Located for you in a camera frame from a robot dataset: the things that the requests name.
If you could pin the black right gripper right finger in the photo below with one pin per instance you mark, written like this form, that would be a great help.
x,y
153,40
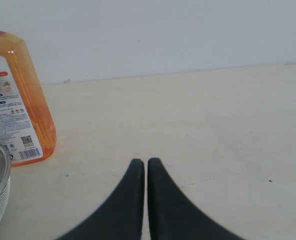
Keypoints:
x,y
172,216

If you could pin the orange dish soap pump bottle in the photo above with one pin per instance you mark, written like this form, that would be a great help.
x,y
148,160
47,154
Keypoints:
x,y
27,130

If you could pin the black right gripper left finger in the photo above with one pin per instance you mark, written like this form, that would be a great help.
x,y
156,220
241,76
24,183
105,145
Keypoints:
x,y
120,216

